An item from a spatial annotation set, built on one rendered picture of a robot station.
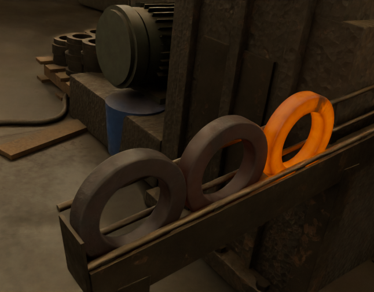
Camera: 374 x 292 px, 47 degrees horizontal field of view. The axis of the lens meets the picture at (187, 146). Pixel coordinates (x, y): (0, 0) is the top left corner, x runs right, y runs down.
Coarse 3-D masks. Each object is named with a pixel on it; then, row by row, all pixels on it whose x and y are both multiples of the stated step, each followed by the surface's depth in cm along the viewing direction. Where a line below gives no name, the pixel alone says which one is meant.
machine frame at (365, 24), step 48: (192, 0) 133; (240, 0) 117; (288, 0) 108; (336, 0) 98; (192, 48) 140; (240, 48) 122; (288, 48) 108; (336, 48) 100; (192, 96) 147; (240, 96) 127; (288, 96) 111; (336, 96) 103; (240, 144) 131; (288, 144) 118; (240, 240) 142; (288, 240) 125; (336, 240) 134; (240, 288) 137
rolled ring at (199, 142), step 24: (216, 120) 70; (240, 120) 71; (192, 144) 69; (216, 144) 69; (264, 144) 76; (192, 168) 68; (240, 168) 80; (264, 168) 80; (192, 192) 70; (216, 192) 79
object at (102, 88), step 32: (96, 32) 210; (128, 32) 187; (160, 32) 195; (128, 64) 192; (160, 64) 200; (96, 96) 214; (160, 96) 208; (96, 128) 221; (128, 128) 194; (160, 128) 185
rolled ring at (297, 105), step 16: (304, 96) 79; (320, 96) 80; (288, 112) 77; (304, 112) 79; (320, 112) 82; (272, 128) 78; (288, 128) 78; (320, 128) 87; (272, 144) 77; (304, 144) 90; (320, 144) 88; (272, 160) 79; (288, 160) 88
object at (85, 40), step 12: (60, 36) 282; (72, 36) 258; (84, 36) 268; (60, 48) 273; (72, 48) 256; (84, 48) 237; (36, 60) 290; (48, 60) 287; (60, 60) 278; (72, 60) 259; (84, 60) 240; (96, 60) 238; (48, 72) 291; (60, 72) 275; (72, 72) 261; (84, 72) 246; (60, 84) 275; (60, 96) 266
